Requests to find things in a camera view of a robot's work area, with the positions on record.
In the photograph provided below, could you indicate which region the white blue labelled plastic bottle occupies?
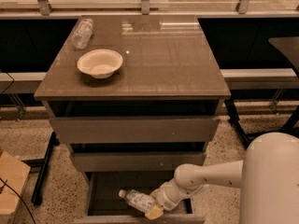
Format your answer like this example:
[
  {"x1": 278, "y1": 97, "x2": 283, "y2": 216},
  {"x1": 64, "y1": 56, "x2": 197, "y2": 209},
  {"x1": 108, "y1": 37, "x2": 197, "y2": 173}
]
[{"x1": 119, "y1": 189, "x2": 156, "y2": 214}]

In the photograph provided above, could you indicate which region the black right stand frame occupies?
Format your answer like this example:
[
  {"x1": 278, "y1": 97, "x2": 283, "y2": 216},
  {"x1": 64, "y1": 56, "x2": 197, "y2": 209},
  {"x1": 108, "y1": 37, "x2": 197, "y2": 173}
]
[{"x1": 224, "y1": 99, "x2": 299, "y2": 147}]

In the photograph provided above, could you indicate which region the black cable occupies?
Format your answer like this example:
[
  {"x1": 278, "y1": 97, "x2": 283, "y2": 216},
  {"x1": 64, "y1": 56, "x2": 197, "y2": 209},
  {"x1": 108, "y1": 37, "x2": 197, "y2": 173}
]
[{"x1": 0, "y1": 176, "x2": 37, "y2": 224}]

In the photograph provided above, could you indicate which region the cardboard box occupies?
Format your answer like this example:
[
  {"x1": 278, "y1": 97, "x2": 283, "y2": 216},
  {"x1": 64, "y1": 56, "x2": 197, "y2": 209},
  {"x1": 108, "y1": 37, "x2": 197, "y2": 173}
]
[{"x1": 0, "y1": 150, "x2": 30, "y2": 224}]

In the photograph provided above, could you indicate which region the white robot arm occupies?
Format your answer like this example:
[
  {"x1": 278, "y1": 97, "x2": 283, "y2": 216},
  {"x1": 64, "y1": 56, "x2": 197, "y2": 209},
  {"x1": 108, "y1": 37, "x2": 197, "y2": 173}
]
[{"x1": 146, "y1": 133, "x2": 299, "y2": 224}]

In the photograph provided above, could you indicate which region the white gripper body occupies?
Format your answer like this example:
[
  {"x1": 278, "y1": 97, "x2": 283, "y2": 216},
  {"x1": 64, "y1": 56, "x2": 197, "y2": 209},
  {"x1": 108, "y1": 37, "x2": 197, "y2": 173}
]
[{"x1": 156, "y1": 180, "x2": 189, "y2": 211}]

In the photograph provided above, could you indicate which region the white paper bowl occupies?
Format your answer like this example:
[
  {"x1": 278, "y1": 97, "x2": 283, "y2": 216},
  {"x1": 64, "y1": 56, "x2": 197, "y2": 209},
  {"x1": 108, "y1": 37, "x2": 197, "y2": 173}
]
[{"x1": 77, "y1": 49, "x2": 123, "y2": 79}]

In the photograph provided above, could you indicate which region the grey open bottom drawer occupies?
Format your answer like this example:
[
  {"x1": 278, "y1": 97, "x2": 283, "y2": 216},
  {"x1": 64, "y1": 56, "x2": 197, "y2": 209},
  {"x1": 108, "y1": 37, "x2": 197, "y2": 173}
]
[{"x1": 74, "y1": 171, "x2": 205, "y2": 224}]

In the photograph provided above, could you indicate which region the clear crumpled plastic bottle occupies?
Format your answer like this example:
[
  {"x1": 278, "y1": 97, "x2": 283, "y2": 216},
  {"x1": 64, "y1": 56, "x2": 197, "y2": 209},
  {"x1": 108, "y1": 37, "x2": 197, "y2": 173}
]
[{"x1": 71, "y1": 19, "x2": 93, "y2": 49}]

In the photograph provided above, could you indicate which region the grey middle drawer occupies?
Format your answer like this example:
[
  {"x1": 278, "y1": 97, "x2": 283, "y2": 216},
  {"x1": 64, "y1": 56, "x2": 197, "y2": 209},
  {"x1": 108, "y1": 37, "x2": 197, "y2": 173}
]
[{"x1": 69, "y1": 151, "x2": 206, "y2": 172}]

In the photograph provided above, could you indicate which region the grey top drawer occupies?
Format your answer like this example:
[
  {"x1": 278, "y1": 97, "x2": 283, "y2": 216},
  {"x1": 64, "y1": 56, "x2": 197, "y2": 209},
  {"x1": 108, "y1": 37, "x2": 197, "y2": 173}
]
[{"x1": 50, "y1": 117, "x2": 219, "y2": 144}]

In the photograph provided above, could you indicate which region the grey drawer cabinet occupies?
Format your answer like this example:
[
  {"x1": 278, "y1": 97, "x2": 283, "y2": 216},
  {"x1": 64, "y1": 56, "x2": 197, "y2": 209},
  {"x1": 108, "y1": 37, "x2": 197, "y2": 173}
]
[{"x1": 34, "y1": 14, "x2": 232, "y2": 185}]

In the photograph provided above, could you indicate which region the black left stand leg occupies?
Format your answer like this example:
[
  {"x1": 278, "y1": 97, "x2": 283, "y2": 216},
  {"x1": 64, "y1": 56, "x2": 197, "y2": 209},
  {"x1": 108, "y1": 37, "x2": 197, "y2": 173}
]
[{"x1": 31, "y1": 132, "x2": 60, "y2": 206}]

